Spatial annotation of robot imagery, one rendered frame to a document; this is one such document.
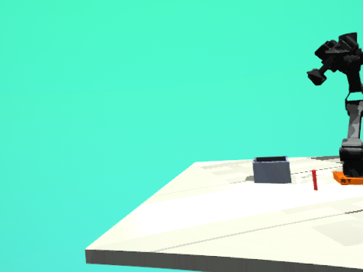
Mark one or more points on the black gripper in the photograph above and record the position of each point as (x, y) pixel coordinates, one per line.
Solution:
(339, 59)

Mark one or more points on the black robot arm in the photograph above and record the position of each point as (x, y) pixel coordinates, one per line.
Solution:
(351, 151)

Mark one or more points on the red peg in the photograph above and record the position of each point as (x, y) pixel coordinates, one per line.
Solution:
(315, 186)

